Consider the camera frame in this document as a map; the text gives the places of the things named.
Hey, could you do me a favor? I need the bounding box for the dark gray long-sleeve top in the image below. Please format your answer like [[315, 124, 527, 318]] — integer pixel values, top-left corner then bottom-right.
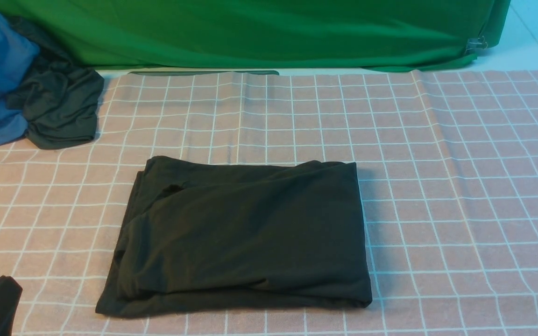
[[95, 156, 372, 319]]

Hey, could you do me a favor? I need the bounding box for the dark gray crumpled garment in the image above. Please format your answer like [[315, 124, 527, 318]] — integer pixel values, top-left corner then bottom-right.
[[6, 16, 105, 150]]

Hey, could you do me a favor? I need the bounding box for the green backdrop cloth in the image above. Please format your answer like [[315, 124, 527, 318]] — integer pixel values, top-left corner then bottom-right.
[[0, 0, 510, 72]]

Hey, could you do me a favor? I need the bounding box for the pink checkered tablecloth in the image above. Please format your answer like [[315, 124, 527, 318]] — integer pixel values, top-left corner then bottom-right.
[[0, 70, 538, 336]]

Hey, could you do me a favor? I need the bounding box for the metal binder clip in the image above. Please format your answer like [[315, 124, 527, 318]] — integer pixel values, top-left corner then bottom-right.
[[465, 36, 488, 55]]

